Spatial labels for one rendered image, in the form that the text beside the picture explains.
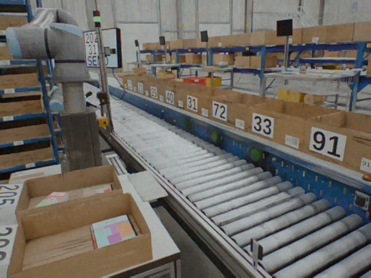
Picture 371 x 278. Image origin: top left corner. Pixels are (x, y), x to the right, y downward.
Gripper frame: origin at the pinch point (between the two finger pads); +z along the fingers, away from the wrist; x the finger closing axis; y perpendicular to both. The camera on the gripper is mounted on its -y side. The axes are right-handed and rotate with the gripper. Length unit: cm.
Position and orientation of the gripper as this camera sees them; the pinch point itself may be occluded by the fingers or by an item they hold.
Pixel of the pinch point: (100, 107)
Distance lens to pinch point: 229.3
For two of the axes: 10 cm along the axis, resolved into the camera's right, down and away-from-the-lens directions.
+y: -4.1, 9.1, 0.4
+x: 4.7, 2.4, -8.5
